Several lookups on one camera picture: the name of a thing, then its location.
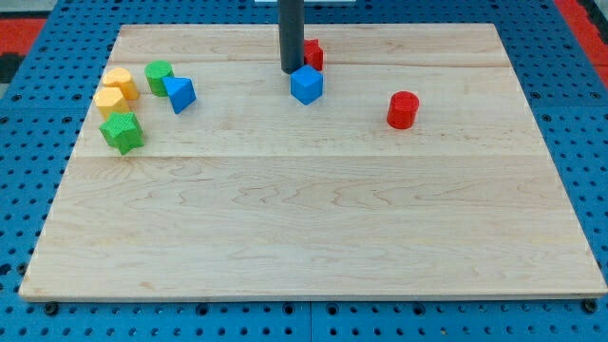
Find green cylinder block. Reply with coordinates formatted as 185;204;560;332
144;60;174;97

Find light wooden board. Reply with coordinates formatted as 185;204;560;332
19;24;607;302

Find yellow hexagon block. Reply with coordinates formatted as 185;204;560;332
93;87;130;120

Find red star block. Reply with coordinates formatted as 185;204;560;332
304;39;324;71

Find green star block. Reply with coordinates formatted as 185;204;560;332
99;112;144;155

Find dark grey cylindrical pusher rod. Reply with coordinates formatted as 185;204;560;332
277;0;305;74

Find red cylinder block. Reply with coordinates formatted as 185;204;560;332
387;91;420;129

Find blue triangle block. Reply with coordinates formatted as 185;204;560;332
162;76;197;114

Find blue cube block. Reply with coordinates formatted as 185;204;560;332
290;65;324;105

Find yellow heart block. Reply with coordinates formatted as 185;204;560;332
102;67;140;101

